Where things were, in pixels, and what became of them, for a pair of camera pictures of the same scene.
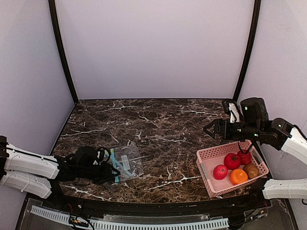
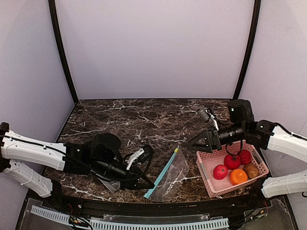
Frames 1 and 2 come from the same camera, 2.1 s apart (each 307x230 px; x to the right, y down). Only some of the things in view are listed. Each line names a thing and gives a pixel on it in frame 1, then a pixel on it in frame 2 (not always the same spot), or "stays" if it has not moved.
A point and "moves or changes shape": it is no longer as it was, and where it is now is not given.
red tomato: x=232 y=161 stays
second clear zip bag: x=112 y=187 stays
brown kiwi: x=252 y=169 stays
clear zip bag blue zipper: x=127 y=160 moves or changes shape
